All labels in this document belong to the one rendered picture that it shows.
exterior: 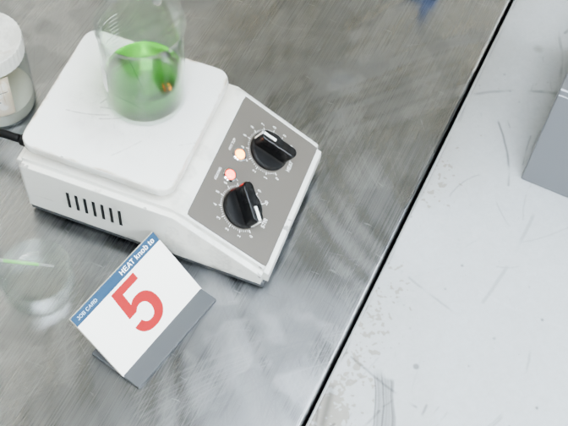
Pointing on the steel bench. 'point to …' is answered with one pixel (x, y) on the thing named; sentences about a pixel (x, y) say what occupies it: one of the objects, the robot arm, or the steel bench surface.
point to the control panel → (290, 187)
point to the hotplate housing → (123, 216)
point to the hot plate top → (123, 142)
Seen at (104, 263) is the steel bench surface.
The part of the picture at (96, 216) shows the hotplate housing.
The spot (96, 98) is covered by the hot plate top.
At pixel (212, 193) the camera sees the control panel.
